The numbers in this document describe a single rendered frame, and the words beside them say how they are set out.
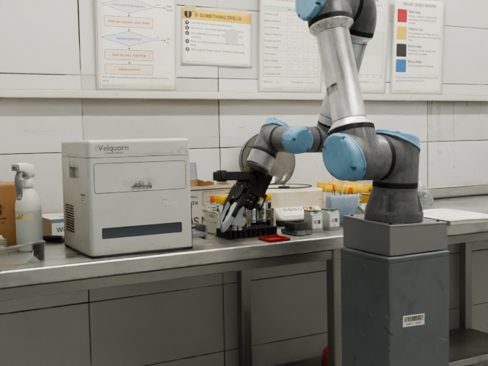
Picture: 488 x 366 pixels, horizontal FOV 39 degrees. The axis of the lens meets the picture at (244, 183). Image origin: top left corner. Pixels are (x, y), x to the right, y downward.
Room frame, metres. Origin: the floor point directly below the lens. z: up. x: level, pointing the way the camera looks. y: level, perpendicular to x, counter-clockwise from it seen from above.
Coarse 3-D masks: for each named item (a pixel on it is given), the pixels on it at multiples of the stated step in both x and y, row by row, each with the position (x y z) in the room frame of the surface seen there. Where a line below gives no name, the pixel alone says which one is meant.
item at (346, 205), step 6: (330, 198) 2.25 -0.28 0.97; (336, 198) 2.25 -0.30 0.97; (342, 198) 2.26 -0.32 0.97; (348, 198) 2.27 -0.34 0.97; (354, 198) 2.28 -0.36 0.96; (330, 204) 2.25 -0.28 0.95; (336, 204) 2.25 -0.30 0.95; (342, 204) 2.26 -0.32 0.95; (348, 204) 2.27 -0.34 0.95; (354, 204) 2.28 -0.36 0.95; (342, 210) 2.26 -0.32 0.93; (348, 210) 2.27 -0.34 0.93; (354, 210) 2.28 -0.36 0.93; (342, 216) 2.26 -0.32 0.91; (342, 222) 2.26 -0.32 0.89
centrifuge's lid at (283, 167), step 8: (256, 136) 2.64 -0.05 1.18; (248, 144) 2.64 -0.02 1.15; (240, 152) 2.60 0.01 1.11; (248, 152) 2.64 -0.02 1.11; (280, 152) 2.68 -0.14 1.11; (288, 152) 2.68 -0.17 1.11; (240, 160) 2.58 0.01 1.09; (280, 160) 2.68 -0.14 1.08; (288, 160) 2.67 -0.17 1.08; (240, 168) 2.59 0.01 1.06; (272, 168) 2.67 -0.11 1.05; (280, 168) 2.67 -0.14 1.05; (288, 168) 2.67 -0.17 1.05; (272, 176) 2.66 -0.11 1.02; (280, 176) 2.67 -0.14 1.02; (288, 176) 2.64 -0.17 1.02
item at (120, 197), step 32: (64, 160) 1.95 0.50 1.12; (96, 160) 1.75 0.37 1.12; (128, 160) 1.79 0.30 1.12; (160, 160) 1.84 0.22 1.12; (64, 192) 1.96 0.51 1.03; (96, 192) 1.75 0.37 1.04; (128, 192) 1.79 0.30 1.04; (160, 192) 1.83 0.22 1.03; (64, 224) 1.97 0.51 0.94; (96, 224) 1.75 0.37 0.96; (128, 224) 1.79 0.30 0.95; (160, 224) 1.84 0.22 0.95; (96, 256) 1.75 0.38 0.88
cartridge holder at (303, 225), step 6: (288, 222) 2.12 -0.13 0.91; (294, 222) 2.15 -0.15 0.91; (300, 222) 2.14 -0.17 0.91; (306, 222) 2.11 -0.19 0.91; (282, 228) 2.15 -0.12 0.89; (288, 228) 2.12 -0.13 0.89; (294, 228) 2.09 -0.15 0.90; (300, 228) 2.10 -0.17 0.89; (306, 228) 2.11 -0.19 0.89; (294, 234) 2.08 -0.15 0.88; (300, 234) 2.08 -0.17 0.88; (306, 234) 2.09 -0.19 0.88
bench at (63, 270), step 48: (432, 192) 3.13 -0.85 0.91; (480, 192) 3.27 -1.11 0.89; (192, 240) 2.02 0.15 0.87; (240, 240) 2.00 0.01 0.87; (288, 240) 1.98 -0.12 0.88; (336, 240) 2.05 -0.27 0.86; (480, 240) 2.38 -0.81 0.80; (0, 288) 1.63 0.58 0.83; (48, 288) 1.68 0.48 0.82; (96, 288) 1.74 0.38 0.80; (240, 288) 2.61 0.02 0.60; (336, 288) 2.08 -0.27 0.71; (240, 336) 2.61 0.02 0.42; (336, 336) 2.08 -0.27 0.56; (480, 336) 3.04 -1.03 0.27
